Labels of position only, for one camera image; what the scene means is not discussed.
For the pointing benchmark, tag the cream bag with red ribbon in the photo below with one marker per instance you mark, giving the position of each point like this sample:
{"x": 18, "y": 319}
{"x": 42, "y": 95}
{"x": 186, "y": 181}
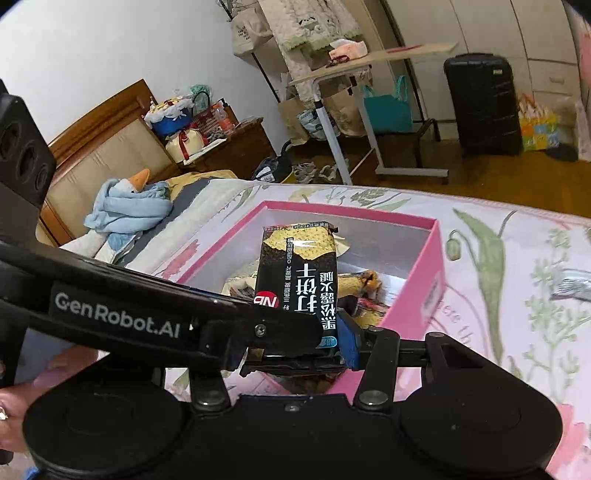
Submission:
{"x": 184, "y": 145}

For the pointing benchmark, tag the blue goose plush toy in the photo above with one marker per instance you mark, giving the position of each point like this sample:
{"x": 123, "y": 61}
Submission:
{"x": 134, "y": 203}

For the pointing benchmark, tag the colourful gift bag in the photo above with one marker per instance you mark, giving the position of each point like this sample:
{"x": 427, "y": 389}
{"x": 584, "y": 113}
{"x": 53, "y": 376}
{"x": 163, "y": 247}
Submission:
{"x": 542, "y": 129}

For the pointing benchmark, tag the white wardrobe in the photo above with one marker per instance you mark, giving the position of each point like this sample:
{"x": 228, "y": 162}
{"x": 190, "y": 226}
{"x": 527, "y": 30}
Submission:
{"x": 485, "y": 23}

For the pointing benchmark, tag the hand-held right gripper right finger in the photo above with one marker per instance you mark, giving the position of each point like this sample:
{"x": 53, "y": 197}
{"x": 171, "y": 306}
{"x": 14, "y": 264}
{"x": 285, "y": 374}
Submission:
{"x": 353, "y": 344}

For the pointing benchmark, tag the floral bedsheet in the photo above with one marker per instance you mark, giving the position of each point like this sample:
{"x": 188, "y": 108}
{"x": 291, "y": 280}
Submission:
{"x": 508, "y": 277}

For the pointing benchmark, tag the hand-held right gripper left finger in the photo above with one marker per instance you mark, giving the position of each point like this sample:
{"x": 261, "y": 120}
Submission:
{"x": 210, "y": 392}

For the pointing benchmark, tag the wooden nightstand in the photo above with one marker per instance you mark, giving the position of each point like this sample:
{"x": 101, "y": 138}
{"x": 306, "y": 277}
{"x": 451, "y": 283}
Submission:
{"x": 240, "y": 147}

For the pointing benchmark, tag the pair of sneakers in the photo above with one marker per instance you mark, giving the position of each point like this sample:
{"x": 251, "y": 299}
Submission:
{"x": 314, "y": 171}

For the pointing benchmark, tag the brown paper bag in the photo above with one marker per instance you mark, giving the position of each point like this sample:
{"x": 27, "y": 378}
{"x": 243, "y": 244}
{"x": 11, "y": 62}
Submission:
{"x": 344, "y": 110}

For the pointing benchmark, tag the orange drink bottle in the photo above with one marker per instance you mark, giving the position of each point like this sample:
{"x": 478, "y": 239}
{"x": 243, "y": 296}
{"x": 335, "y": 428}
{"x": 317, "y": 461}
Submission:
{"x": 224, "y": 117}

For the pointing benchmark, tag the wooden padded headboard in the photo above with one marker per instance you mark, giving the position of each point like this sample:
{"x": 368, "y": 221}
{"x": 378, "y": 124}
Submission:
{"x": 101, "y": 157}

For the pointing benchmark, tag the black and white bag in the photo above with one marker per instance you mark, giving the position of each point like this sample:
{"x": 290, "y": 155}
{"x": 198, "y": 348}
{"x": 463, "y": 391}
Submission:
{"x": 272, "y": 168}

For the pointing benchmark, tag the cream tote bag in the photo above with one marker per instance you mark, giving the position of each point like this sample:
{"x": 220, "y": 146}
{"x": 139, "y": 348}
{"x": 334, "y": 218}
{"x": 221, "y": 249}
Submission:
{"x": 249, "y": 32}

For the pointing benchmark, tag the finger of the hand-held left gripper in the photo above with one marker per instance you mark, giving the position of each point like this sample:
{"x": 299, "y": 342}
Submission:
{"x": 231, "y": 327}

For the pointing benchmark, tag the cream and green hanging garment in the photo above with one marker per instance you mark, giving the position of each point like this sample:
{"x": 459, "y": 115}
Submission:
{"x": 309, "y": 23}

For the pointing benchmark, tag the teal shopping bag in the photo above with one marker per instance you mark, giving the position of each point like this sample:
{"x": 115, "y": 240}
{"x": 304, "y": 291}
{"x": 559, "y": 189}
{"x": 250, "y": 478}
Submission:
{"x": 390, "y": 108}

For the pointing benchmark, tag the black suitcase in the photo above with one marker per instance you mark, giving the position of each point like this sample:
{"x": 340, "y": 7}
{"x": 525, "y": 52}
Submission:
{"x": 482, "y": 106}

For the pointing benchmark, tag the grey and yellow quilt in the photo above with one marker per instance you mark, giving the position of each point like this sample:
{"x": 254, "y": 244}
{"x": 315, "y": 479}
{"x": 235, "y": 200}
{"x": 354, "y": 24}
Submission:
{"x": 194, "y": 189}

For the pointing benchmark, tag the person's left hand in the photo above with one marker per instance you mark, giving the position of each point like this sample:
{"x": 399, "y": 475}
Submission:
{"x": 14, "y": 415}

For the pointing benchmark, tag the red plaid basket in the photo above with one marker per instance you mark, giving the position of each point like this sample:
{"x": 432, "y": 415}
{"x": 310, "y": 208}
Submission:
{"x": 205, "y": 115}

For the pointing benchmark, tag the pink tissue pack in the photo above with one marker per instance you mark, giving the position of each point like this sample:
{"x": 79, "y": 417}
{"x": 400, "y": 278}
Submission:
{"x": 348, "y": 48}

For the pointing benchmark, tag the pink cardboard box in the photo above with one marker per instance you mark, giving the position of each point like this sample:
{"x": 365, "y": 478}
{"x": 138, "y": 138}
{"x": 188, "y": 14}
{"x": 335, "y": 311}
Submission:
{"x": 415, "y": 286}

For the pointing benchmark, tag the white rolling side table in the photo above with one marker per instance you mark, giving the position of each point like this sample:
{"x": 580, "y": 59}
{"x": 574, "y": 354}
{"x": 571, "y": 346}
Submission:
{"x": 369, "y": 55}

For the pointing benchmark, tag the blue and white basket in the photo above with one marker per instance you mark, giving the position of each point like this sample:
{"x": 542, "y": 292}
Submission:
{"x": 168, "y": 117}

